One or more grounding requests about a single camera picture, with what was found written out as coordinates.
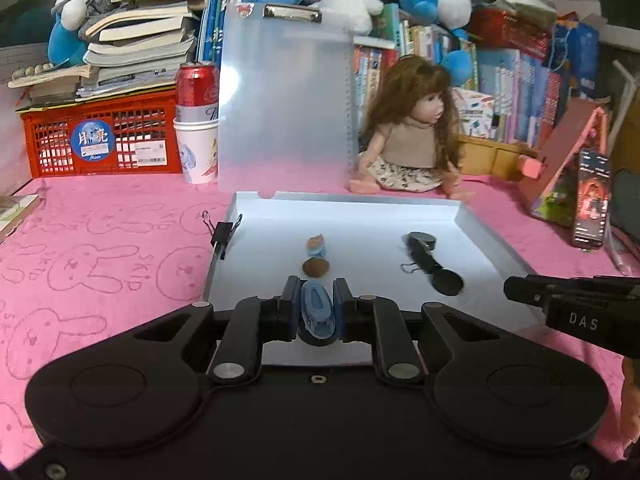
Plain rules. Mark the row of upright books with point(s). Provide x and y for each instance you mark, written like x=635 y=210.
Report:
x=496 y=72

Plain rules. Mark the smartphone on stand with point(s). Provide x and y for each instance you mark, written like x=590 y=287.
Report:
x=593 y=195

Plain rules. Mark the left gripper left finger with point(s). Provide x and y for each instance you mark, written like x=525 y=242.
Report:
x=241 y=333

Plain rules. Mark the brown haired doll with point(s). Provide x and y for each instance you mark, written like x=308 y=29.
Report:
x=412 y=133

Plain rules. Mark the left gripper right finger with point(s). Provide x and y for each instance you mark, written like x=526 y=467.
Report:
x=378 y=322

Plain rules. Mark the red plastic basket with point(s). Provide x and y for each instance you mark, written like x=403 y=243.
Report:
x=129 y=134

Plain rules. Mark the white paper cup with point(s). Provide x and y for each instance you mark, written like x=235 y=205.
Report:
x=198 y=149

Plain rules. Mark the wooden drawer box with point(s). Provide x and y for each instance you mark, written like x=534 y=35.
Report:
x=482 y=157

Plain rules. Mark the blue hair clip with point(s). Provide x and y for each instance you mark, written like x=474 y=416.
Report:
x=317 y=319

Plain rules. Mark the pink phone stand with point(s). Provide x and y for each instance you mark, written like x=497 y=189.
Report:
x=548 y=185

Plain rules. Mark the black round disc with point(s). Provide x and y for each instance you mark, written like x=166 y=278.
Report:
x=447 y=282

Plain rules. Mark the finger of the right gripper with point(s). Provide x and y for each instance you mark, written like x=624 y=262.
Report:
x=531 y=289

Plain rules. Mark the blue plush toy right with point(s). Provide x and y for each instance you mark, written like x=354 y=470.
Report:
x=452 y=16

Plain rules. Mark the operator right hand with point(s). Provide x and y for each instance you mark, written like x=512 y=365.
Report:
x=630 y=410

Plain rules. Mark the black binder clip on box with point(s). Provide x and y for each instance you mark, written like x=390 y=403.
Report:
x=221 y=233

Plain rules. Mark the white cardboard box tray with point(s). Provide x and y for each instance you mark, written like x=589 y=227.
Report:
x=365 y=245

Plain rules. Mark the translucent clipboard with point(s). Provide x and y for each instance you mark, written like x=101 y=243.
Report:
x=287 y=121

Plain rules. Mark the red soda can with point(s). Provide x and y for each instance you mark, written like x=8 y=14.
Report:
x=197 y=92

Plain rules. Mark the blue white plush left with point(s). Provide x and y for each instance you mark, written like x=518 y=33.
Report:
x=65 y=48

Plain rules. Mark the pink bunny towel mat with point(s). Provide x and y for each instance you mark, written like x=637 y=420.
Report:
x=104 y=254

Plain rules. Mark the stack of books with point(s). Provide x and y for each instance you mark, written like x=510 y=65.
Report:
x=133 y=45

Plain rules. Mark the black binder clip in box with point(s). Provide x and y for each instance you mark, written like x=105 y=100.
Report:
x=420 y=246

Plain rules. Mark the red basket on books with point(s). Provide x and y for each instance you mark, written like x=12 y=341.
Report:
x=495 y=28

